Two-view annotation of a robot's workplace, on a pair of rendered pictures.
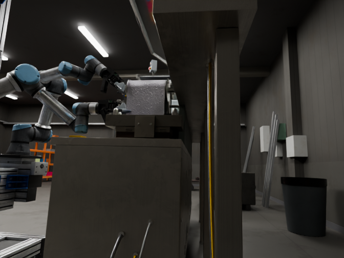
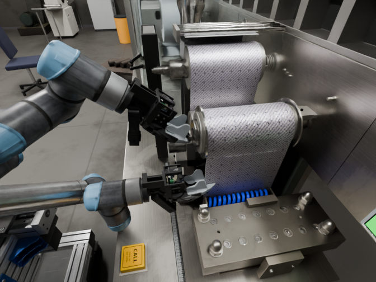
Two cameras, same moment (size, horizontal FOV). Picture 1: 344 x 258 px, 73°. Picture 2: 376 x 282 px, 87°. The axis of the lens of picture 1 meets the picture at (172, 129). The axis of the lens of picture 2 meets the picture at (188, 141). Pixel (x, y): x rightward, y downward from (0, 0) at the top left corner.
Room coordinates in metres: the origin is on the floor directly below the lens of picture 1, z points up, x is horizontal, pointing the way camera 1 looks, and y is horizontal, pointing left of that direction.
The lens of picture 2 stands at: (1.04, 0.44, 1.59)
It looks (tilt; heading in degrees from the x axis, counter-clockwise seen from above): 40 degrees down; 344
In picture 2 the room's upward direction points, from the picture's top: straight up
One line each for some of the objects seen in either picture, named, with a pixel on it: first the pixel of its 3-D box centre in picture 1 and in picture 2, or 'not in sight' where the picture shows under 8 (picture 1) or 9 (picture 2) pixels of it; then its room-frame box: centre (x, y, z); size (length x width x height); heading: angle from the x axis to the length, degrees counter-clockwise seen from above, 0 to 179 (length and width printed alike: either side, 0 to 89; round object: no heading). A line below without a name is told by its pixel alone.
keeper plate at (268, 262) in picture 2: (144, 126); (279, 266); (1.15, 0.14, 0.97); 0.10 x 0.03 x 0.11; 84
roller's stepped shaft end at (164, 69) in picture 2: not in sight; (160, 70); (1.70, 0.34, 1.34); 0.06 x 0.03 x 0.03; 84
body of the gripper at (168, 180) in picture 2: (107, 107); (164, 185); (1.40, 0.40, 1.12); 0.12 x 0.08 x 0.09; 84
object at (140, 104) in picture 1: (145, 108); (241, 175); (1.37, 0.17, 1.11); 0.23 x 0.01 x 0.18; 84
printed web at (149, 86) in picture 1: (151, 109); (224, 127); (1.56, 0.15, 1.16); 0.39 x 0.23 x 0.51; 174
